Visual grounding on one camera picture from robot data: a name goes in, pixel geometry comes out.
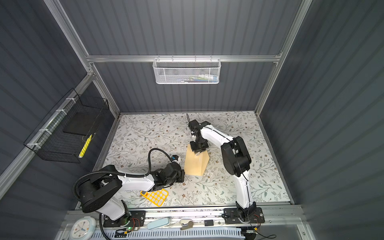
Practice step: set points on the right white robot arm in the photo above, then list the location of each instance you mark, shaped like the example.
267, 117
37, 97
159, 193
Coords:
235, 155

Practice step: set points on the pens in white basket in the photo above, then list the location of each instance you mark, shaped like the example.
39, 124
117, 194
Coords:
200, 79

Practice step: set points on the light blue eraser case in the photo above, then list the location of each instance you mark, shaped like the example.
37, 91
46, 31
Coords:
158, 223

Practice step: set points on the yellow calculator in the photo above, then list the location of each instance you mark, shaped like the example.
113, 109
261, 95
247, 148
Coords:
156, 197

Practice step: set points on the small metal latch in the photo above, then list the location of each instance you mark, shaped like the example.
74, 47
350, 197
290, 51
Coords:
186, 224

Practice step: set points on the white wire mesh basket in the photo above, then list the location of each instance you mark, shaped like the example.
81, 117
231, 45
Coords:
168, 73

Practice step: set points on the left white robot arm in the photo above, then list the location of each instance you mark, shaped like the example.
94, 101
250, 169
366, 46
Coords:
97, 190

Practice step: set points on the yellow highlighter pen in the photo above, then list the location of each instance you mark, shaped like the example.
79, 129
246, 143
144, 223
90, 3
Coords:
85, 146

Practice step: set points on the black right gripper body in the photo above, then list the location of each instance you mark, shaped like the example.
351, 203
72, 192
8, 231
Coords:
198, 146

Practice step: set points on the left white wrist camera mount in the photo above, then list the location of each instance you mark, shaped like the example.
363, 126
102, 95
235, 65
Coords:
175, 159

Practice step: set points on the white slotted cable duct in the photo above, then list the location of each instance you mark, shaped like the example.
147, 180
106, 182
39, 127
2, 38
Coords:
221, 233

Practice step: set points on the white analog clock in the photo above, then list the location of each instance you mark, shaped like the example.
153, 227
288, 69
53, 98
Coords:
83, 229

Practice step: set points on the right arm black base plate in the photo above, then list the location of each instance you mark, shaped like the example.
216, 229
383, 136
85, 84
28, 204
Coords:
234, 216

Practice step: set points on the black wire basket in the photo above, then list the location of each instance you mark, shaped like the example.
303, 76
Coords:
63, 135

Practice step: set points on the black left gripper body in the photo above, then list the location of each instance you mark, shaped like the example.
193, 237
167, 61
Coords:
179, 178

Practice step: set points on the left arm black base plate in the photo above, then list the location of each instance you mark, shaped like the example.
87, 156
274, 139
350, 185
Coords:
132, 219

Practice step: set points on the small black square block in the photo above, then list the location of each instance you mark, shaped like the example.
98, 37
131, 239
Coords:
208, 223

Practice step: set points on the manila paper envelope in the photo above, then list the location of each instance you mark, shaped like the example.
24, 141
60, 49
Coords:
195, 164

